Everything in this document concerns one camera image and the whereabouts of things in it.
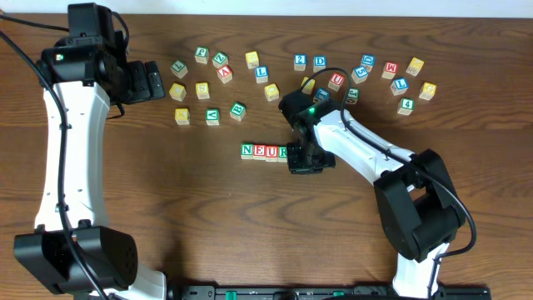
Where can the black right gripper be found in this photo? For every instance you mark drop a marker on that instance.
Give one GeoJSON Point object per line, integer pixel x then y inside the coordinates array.
{"type": "Point", "coordinates": [303, 162]}

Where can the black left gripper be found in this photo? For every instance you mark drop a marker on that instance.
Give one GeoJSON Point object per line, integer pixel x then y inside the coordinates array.
{"type": "Point", "coordinates": [154, 79]}

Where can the green R wooden block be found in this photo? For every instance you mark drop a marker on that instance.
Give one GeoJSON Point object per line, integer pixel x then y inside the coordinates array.
{"type": "Point", "coordinates": [282, 154]}

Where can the red u wooden block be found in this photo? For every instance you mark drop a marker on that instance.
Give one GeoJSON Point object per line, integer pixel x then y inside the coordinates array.
{"type": "Point", "coordinates": [271, 153]}
{"type": "Point", "coordinates": [335, 82]}

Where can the red E wooden block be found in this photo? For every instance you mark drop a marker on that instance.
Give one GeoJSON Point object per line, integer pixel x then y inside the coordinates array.
{"type": "Point", "coordinates": [259, 152]}

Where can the yellow S wooden block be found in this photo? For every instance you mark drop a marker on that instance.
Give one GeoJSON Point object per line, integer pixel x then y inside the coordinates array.
{"type": "Point", "coordinates": [202, 90]}

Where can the green N wooden block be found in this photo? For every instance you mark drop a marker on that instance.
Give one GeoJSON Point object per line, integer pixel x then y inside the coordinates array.
{"type": "Point", "coordinates": [246, 151]}

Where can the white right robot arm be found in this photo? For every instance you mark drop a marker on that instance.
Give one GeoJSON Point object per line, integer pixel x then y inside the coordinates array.
{"type": "Point", "coordinates": [419, 209]}

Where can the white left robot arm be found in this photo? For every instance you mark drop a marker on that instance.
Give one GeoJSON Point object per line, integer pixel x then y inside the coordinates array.
{"type": "Point", "coordinates": [72, 249]}

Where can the yellow C wooden block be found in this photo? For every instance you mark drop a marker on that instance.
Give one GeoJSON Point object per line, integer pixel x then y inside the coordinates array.
{"type": "Point", "coordinates": [177, 92]}

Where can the green 7 wooden block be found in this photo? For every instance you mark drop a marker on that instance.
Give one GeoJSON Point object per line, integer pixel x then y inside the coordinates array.
{"type": "Point", "coordinates": [179, 69]}

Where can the yellow K wooden block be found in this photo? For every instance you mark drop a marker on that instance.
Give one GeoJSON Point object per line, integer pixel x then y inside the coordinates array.
{"type": "Point", "coordinates": [182, 116]}

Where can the green J wooden block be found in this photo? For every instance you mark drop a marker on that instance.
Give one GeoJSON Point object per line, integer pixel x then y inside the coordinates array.
{"type": "Point", "coordinates": [201, 55]}

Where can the yellow G wooden block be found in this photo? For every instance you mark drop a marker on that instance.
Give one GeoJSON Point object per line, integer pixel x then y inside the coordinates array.
{"type": "Point", "coordinates": [307, 85]}

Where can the yellow Q wooden block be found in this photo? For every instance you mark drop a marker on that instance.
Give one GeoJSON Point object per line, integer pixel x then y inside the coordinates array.
{"type": "Point", "coordinates": [271, 92]}

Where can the green V wooden block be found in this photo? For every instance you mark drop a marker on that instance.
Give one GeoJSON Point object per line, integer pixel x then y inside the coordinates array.
{"type": "Point", "coordinates": [212, 117]}

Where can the green F wooden block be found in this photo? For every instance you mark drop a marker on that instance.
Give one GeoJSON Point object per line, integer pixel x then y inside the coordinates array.
{"type": "Point", "coordinates": [353, 95]}

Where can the green Z wooden block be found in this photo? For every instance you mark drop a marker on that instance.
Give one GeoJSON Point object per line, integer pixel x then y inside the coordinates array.
{"type": "Point", "coordinates": [219, 60]}

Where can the green B wooden block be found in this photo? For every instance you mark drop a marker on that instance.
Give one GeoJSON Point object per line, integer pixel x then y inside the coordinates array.
{"type": "Point", "coordinates": [238, 111]}

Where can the red A wooden block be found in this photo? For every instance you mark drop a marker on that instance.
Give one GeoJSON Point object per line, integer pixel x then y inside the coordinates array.
{"type": "Point", "coordinates": [225, 74]}

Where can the blue L wooden block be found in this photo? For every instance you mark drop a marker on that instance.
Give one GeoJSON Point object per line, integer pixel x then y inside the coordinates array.
{"type": "Point", "coordinates": [261, 74]}

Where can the blue D wooden block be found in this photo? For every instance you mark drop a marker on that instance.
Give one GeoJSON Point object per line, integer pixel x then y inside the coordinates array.
{"type": "Point", "coordinates": [319, 63]}

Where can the blue 2 wooden block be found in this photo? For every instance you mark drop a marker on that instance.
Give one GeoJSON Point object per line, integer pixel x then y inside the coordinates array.
{"type": "Point", "coordinates": [300, 61]}

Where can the blue 5 wooden block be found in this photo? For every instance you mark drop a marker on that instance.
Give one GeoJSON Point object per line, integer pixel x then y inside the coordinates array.
{"type": "Point", "coordinates": [359, 74]}

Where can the yellow 6 wooden block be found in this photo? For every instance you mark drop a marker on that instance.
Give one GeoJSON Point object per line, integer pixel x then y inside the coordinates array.
{"type": "Point", "coordinates": [252, 59]}

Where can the green 4 wooden block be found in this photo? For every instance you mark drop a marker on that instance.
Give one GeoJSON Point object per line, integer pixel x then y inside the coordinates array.
{"type": "Point", "coordinates": [405, 106]}

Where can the blue D block right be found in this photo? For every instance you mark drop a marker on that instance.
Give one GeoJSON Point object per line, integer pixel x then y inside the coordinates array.
{"type": "Point", "coordinates": [368, 61]}

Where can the blue L block right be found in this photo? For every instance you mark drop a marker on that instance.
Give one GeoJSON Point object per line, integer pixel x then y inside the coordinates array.
{"type": "Point", "coordinates": [399, 86]}

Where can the red M wooden block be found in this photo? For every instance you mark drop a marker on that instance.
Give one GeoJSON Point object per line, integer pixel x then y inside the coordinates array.
{"type": "Point", "coordinates": [390, 70]}

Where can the yellow G block right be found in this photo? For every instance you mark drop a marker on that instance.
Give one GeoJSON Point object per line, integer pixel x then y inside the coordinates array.
{"type": "Point", "coordinates": [428, 91]}

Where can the yellow block far right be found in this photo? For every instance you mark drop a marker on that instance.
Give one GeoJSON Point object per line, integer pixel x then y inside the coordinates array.
{"type": "Point", "coordinates": [415, 66]}

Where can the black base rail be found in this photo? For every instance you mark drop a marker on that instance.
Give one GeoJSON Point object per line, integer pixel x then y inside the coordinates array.
{"type": "Point", "coordinates": [205, 292]}

